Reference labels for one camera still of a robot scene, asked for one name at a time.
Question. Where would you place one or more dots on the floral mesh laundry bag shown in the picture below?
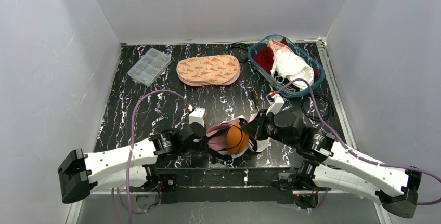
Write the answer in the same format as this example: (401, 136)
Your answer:
(218, 70)

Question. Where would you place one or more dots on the white round mesh laundry bag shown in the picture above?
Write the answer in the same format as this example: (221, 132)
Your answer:
(217, 139)

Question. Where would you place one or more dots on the teal plastic basin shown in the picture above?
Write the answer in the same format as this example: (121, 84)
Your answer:
(278, 83)

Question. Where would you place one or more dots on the pink bra in basin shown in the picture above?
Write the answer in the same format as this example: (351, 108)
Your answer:
(275, 46)

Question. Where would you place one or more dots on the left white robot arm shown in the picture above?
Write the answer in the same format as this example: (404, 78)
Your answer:
(81, 174)

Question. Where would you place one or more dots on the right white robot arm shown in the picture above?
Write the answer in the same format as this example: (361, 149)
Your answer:
(328, 164)

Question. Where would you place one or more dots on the white bra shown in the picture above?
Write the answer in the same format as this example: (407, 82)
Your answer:
(289, 65)

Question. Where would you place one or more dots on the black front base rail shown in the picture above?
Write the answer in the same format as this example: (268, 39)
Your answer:
(180, 185)

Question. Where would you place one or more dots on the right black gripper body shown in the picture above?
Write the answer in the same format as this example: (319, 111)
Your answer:
(257, 128)

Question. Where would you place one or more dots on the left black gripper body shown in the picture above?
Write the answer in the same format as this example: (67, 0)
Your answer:
(200, 138)

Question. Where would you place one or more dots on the dark red cloth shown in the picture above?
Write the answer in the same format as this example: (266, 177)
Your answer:
(264, 59)

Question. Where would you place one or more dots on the black yellow screwdriver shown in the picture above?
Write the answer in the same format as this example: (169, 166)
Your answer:
(255, 99)

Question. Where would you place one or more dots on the clear plastic compartment box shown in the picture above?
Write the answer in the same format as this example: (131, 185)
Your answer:
(149, 67)

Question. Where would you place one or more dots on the orange black bra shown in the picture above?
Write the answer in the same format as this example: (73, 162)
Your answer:
(236, 139)

